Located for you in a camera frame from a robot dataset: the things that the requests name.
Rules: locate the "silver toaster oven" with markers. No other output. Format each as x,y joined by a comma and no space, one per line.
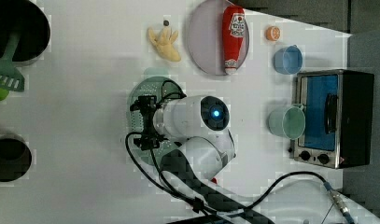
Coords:
338,109

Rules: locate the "green plastic cup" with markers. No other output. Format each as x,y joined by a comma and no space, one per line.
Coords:
287,121

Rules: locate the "purple plate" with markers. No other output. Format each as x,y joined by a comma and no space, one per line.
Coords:
204,37

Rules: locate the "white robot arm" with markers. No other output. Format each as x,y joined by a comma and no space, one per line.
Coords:
188,142

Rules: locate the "large black pot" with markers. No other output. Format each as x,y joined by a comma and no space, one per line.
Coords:
29,22

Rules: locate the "blue plastic cup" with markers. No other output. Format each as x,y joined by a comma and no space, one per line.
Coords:
288,60

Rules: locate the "red ketchup bottle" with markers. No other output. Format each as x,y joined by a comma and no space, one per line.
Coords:
233,32

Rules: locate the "orange slice toy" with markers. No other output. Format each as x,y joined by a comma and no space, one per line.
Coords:
272,33

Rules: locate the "green slotted spatula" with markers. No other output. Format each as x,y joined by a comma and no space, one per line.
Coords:
11,78

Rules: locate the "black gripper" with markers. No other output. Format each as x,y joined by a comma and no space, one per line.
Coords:
147,105

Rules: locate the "small black pot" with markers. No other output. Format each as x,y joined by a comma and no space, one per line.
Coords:
15,158

